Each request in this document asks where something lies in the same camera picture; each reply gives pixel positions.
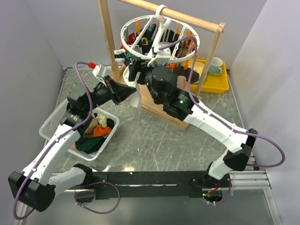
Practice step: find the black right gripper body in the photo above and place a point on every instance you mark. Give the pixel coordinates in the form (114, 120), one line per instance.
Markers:
(146, 71)

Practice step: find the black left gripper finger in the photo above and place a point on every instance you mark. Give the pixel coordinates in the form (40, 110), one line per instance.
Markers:
(123, 93)
(118, 86)

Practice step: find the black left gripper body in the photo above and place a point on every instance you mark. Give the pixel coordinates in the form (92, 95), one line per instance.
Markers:
(103, 93)

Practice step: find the white round clip hanger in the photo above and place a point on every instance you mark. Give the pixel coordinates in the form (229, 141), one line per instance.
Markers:
(140, 34)

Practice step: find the white sock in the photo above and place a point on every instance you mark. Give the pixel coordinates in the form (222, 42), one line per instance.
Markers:
(135, 99)

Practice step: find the pale pink sock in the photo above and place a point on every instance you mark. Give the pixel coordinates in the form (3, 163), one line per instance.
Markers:
(182, 83)

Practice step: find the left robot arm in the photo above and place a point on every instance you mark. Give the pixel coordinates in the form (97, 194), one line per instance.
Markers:
(35, 186)

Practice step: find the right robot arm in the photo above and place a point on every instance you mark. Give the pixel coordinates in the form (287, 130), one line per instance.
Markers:
(211, 122)

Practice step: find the wooden drying rack stand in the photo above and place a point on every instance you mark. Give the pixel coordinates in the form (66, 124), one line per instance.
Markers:
(120, 59)

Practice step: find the orange sock in basket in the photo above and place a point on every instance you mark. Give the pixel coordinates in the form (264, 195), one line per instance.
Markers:
(101, 131)

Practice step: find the beige sock in basket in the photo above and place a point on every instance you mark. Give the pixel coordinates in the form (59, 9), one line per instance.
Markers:
(89, 132)

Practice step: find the light blue mug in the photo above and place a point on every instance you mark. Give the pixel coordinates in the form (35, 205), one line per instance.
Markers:
(215, 66)

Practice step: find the yellow plastic tray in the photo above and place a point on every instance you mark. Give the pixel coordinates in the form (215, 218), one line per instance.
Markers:
(213, 83)

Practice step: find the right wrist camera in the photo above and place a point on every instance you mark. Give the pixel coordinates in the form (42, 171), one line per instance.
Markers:
(159, 57)

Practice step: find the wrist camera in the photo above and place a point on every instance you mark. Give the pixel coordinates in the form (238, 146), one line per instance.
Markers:
(159, 57)
(98, 70)

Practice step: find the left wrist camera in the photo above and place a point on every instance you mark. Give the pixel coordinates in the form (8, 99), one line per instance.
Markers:
(98, 70)

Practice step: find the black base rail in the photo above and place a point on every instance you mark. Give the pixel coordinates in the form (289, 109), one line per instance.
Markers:
(151, 184)

